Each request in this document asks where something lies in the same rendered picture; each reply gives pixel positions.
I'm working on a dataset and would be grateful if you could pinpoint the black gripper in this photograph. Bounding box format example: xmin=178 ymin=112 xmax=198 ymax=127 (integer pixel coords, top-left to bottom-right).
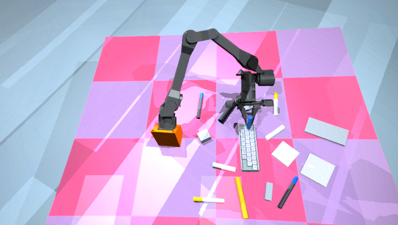
xmin=225 ymin=86 xmax=274 ymax=125

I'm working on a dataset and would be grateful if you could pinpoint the blue stylus with white tip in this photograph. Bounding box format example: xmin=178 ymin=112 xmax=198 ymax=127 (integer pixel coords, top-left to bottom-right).
xmin=246 ymin=115 xmax=253 ymax=131

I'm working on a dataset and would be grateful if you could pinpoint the grey keyboard with white letter keys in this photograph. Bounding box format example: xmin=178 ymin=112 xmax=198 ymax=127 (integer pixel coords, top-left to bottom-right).
xmin=238 ymin=124 xmax=260 ymax=172

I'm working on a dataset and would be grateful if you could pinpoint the white sheet of paper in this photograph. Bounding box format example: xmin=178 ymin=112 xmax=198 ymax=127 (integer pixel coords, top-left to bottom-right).
xmin=300 ymin=154 xmax=335 ymax=188

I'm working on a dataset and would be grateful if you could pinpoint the grey cylinder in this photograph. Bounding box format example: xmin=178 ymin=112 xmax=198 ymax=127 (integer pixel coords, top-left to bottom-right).
xmin=218 ymin=107 xmax=233 ymax=123

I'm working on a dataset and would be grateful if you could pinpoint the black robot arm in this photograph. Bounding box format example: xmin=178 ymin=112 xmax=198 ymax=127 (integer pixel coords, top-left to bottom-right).
xmin=158 ymin=28 xmax=275 ymax=131

